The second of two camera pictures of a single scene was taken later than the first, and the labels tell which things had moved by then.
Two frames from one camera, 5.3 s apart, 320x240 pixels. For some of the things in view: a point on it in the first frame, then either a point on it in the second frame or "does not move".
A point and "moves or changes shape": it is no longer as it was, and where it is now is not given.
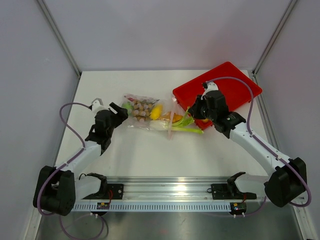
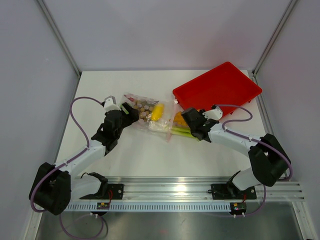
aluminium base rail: x=169 y=188 does not move
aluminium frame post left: x=59 y=36 does not move
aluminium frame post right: x=287 y=11 does not move
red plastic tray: x=237 y=93 does not move
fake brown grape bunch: x=141 y=110 does not move
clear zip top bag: x=148 y=114 moves or changes shape
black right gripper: x=194 y=110 to x=200 y=112
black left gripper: x=120 y=116 to x=132 y=116
